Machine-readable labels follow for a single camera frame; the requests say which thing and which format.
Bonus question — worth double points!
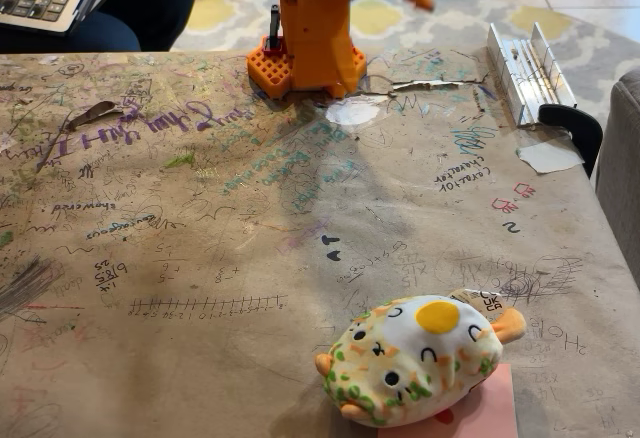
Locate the white tape piece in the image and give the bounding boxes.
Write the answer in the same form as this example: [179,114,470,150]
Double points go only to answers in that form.
[516,140,585,175]

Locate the person's leg blue trousers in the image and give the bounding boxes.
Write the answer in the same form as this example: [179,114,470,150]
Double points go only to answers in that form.
[0,0,197,55]

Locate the black clamp handle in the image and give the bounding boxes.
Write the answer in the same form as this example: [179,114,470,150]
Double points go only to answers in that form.
[537,103,604,180]

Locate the grey sofa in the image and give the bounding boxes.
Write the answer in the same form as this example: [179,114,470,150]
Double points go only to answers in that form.
[594,68,640,292]

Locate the white plush toy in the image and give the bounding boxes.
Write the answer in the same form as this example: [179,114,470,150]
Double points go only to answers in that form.
[313,287,528,428]

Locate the pink sticky note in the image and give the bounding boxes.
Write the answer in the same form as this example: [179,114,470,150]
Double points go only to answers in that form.
[377,362,520,438]

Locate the grey yellow patterned rug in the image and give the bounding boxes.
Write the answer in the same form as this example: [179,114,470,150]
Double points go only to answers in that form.
[172,0,640,127]

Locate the scribbled brown paper table cover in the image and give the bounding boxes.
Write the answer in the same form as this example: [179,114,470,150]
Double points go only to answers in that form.
[0,46,640,438]

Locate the black upright plug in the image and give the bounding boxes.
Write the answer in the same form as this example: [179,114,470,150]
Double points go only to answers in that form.
[263,4,286,55]

